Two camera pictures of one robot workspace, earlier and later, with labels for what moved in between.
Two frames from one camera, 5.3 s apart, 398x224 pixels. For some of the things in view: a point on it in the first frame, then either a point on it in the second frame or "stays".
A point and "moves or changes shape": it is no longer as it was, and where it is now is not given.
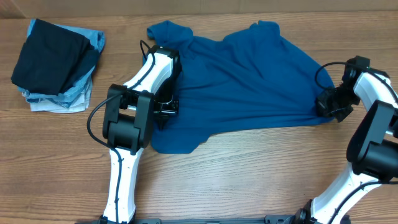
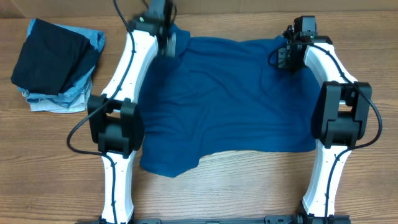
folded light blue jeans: x=30 y=28 stays
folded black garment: x=51 y=57 stays
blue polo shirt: x=257 y=77 moves or changes shape
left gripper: x=165 y=113 to x=172 y=49
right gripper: x=328 y=106 to x=286 y=54
